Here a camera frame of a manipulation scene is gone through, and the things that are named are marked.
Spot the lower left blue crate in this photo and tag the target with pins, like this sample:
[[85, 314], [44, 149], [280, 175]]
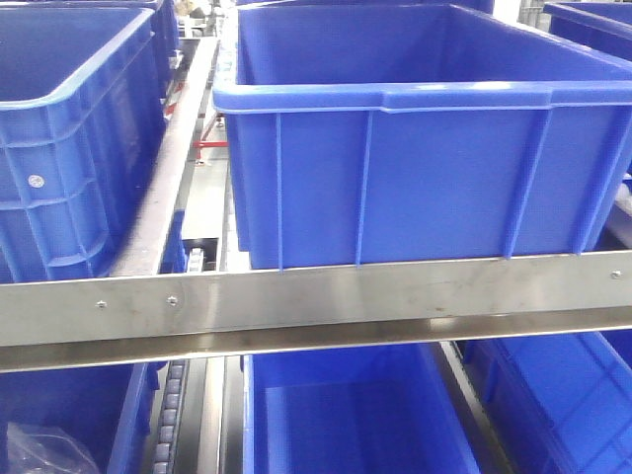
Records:
[[106, 408]]

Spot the blue plastic crate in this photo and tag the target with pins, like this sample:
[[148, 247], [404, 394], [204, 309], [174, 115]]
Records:
[[81, 126], [370, 133]]

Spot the lower right blue crate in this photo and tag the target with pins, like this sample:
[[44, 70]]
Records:
[[560, 403]]

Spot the middle blue plastic crate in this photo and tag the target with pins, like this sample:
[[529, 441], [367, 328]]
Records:
[[370, 133]]

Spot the far right blue crate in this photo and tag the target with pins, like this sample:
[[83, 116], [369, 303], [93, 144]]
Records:
[[601, 26]]

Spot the white roller track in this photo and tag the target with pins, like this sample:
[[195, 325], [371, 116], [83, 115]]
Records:
[[170, 417]]

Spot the steel divider rail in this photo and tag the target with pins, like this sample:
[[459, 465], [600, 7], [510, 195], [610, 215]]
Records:
[[143, 252]]

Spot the left blue plastic crate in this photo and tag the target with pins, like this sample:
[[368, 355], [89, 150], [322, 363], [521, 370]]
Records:
[[81, 126]]

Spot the clear plastic bag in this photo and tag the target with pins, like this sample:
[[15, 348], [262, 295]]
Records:
[[35, 449]]

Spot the stainless steel shelf rail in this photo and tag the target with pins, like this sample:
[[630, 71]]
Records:
[[141, 318]]

